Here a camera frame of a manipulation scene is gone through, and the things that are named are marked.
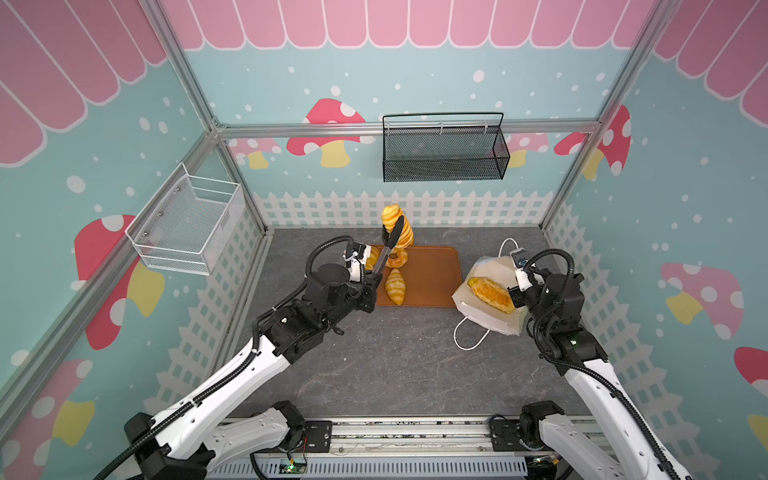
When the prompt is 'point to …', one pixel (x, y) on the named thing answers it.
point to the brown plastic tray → (433, 277)
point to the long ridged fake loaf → (491, 294)
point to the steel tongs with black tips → (389, 241)
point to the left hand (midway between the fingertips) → (376, 281)
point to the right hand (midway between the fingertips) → (522, 265)
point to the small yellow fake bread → (396, 286)
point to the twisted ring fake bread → (400, 260)
